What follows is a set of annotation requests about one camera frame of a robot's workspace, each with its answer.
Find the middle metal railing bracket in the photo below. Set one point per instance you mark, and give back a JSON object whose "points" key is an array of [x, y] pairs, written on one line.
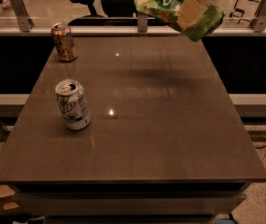
{"points": [[141, 22]]}

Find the copper brown soda can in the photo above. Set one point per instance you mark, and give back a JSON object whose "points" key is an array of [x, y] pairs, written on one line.
{"points": [[63, 41]]}

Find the yellow black cart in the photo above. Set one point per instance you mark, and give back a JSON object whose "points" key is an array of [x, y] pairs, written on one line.
{"points": [[244, 10]]}

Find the green rice chip bag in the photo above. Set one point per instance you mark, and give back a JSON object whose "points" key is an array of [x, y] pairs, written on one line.
{"points": [[167, 12]]}

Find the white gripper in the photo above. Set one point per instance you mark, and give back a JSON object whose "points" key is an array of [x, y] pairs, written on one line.
{"points": [[190, 12]]}

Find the brown table with drawers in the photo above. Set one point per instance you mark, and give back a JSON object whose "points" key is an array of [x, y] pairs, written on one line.
{"points": [[164, 144]]}

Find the black office chair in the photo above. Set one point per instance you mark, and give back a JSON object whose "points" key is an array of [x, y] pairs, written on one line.
{"points": [[116, 12]]}

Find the left metal railing bracket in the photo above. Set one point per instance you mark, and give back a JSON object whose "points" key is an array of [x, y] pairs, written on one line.
{"points": [[25, 22]]}

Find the white green 7up can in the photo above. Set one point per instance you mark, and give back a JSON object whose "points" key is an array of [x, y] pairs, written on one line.
{"points": [[72, 102]]}

